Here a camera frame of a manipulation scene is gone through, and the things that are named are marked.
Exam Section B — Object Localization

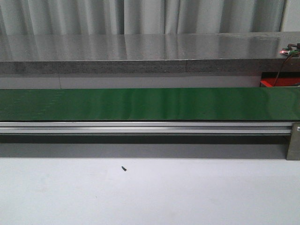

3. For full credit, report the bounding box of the grey stone counter slab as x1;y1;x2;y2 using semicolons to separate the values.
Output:
0;32;300;75

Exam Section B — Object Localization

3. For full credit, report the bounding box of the green conveyor belt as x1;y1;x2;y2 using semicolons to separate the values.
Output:
0;87;300;121

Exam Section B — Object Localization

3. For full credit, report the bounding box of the red bin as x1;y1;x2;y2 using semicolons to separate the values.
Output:
260;72;300;87

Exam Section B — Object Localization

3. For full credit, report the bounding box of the green circuit board red LED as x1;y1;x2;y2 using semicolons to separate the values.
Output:
279;43;300;56

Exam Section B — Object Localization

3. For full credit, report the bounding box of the grey pleated curtain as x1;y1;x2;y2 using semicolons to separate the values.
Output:
0;0;286;35

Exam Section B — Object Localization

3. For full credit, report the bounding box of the aluminium conveyor side rail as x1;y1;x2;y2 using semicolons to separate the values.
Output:
0;121;300;135

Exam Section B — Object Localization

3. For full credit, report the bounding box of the steel conveyor support bracket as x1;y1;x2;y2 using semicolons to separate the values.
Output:
286;122;300;160

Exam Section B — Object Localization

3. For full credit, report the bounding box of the thin brown wire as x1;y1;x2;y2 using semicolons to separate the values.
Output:
273;54;293;87

